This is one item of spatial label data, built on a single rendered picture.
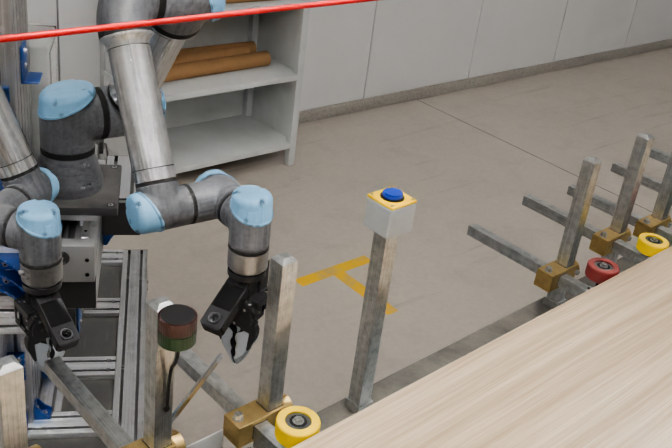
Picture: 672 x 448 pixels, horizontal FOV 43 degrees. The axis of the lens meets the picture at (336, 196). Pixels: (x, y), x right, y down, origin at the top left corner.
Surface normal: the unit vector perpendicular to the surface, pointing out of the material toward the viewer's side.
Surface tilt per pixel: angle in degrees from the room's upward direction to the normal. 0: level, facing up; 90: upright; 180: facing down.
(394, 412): 0
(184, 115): 90
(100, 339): 0
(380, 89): 90
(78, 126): 90
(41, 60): 90
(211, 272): 0
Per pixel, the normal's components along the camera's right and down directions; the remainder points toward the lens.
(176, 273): 0.11, -0.89
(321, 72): 0.64, 0.41
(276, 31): -0.76, 0.22
